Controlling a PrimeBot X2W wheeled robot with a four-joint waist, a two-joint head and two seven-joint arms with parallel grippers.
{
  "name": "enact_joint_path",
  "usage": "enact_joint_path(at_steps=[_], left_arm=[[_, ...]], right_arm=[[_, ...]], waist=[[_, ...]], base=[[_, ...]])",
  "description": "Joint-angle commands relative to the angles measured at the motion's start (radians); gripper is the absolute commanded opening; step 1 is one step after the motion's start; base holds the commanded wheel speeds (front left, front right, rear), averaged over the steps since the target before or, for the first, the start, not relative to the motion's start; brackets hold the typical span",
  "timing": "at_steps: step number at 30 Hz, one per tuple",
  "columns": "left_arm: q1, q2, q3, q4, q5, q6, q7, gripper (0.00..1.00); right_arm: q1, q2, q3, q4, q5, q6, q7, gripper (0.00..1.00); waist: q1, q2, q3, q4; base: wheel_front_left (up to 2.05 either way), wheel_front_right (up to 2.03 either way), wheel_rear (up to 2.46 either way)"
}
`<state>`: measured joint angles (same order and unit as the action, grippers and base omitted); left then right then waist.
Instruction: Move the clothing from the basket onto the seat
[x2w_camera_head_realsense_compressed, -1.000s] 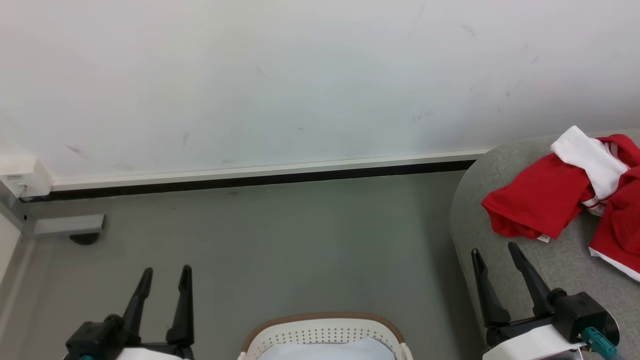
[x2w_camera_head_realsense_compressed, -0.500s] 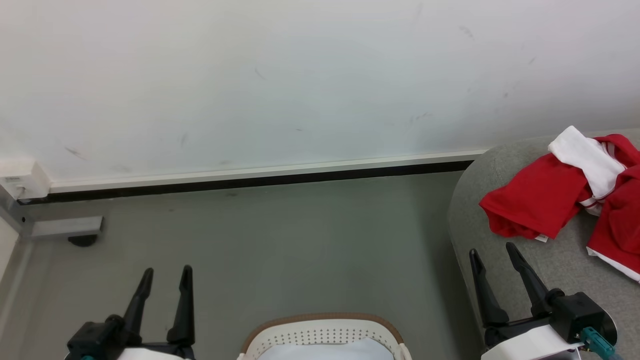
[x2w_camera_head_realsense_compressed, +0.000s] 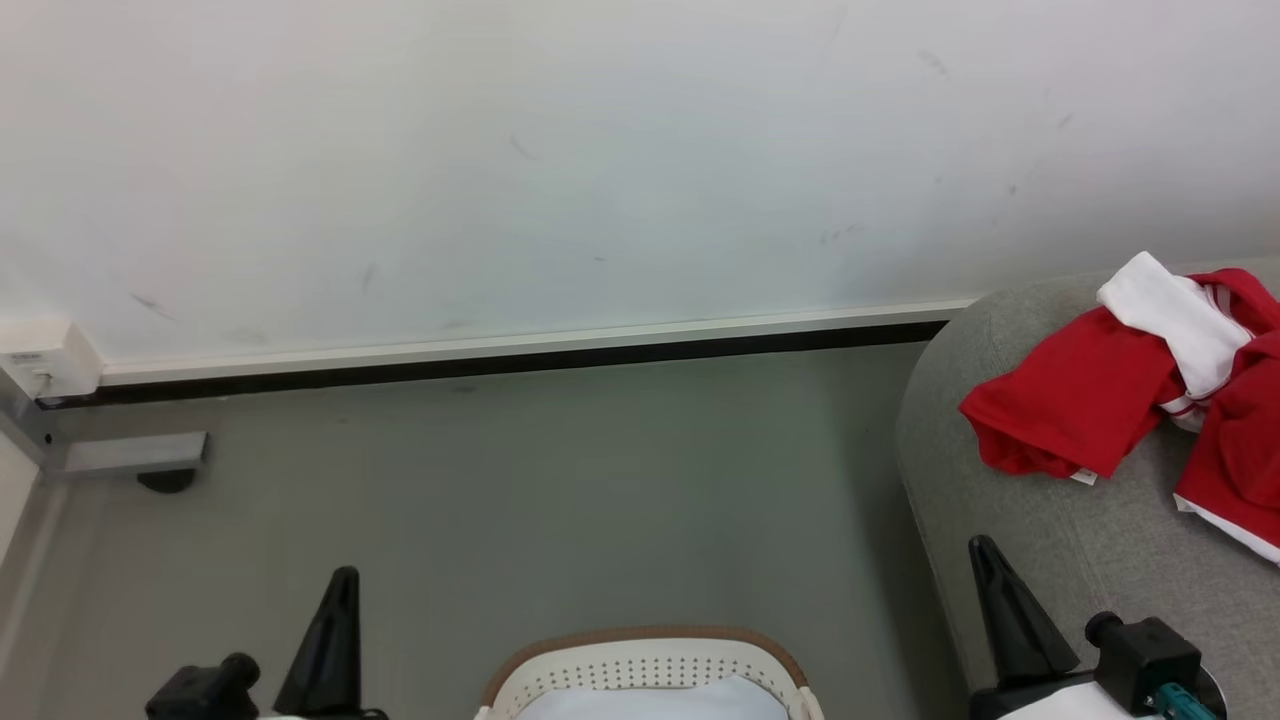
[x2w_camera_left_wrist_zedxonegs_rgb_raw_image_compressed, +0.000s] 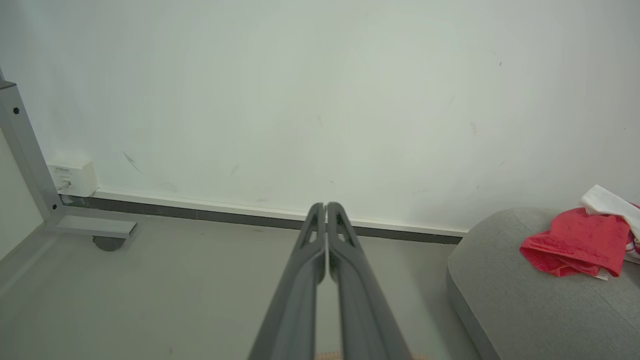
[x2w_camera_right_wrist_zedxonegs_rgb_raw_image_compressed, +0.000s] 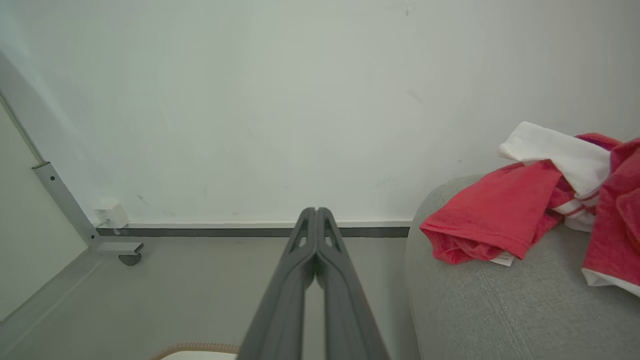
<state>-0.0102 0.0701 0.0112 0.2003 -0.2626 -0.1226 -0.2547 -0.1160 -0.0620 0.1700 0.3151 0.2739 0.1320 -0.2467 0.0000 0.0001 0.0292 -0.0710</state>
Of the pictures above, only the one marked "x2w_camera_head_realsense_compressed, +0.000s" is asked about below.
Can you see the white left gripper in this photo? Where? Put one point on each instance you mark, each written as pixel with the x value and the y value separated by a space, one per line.
pixel 320 717

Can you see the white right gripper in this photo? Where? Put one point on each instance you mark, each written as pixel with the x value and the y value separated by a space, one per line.
pixel 1050 705

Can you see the red and white garment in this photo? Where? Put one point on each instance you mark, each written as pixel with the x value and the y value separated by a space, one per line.
pixel 1080 400

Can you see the white perforated laundry basket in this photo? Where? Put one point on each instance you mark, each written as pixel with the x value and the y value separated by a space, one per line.
pixel 640 665

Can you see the grey fabric sofa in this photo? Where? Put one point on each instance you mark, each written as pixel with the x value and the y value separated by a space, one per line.
pixel 1080 540

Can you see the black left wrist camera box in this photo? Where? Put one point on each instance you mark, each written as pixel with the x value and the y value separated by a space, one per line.
pixel 205 690

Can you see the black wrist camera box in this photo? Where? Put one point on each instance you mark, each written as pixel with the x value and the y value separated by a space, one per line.
pixel 205 690
pixel 1150 655

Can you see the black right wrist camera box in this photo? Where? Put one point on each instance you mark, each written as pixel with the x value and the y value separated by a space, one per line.
pixel 1150 655

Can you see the aluminium frame leg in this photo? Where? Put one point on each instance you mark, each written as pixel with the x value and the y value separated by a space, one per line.
pixel 120 452

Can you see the white wall skirting strip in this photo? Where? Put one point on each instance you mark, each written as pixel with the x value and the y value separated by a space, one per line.
pixel 500 355

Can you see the white wall box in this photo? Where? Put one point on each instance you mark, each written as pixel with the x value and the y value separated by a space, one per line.
pixel 55 360

